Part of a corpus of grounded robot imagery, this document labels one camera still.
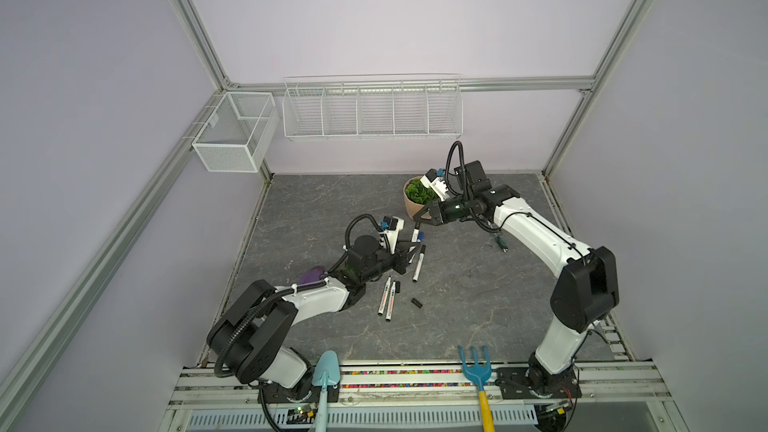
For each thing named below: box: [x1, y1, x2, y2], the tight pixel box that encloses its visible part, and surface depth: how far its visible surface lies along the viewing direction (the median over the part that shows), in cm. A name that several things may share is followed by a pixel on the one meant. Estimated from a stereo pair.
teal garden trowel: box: [311, 350, 341, 432], surface depth 75 cm
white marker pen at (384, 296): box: [378, 275, 391, 316], surface depth 90 cm
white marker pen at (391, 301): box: [385, 280, 396, 322], surface depth 88 cm
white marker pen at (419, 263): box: [412, 244, 426, 283], surface depth 96 cm
